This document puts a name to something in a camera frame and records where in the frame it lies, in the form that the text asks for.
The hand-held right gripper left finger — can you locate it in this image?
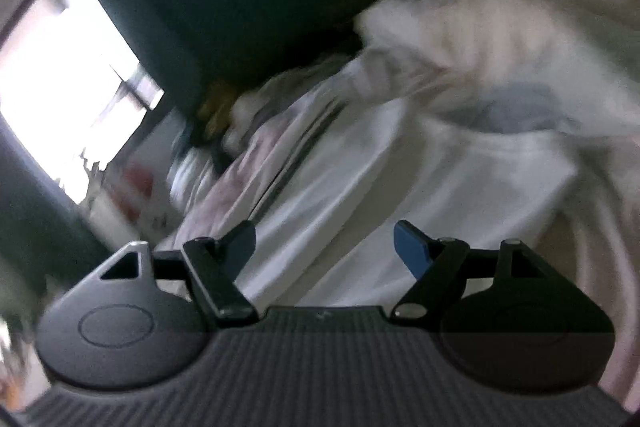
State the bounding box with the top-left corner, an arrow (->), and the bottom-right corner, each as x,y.
64,221 -> 259,328

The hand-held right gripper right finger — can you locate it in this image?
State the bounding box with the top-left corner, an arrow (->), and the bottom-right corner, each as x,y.
391,221 -> 597,321

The white garment with dark stripes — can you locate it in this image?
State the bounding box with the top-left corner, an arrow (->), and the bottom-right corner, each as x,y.
235,99 -> 580,308

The white quilt bundle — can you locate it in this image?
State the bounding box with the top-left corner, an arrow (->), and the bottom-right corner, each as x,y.
169,149 -> 223,208

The red bag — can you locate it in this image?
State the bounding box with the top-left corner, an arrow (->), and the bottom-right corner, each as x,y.
121,163 -> 157,210

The yellow plush toy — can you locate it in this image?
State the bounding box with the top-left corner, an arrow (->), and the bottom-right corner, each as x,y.
196,81 -> 242,134

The pastel tie-dye duvet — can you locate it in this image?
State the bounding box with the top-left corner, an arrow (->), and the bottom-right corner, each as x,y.
167,0 -> 640,413

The black framed window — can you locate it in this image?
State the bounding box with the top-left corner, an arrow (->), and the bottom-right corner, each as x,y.
0,0 -> 167,208

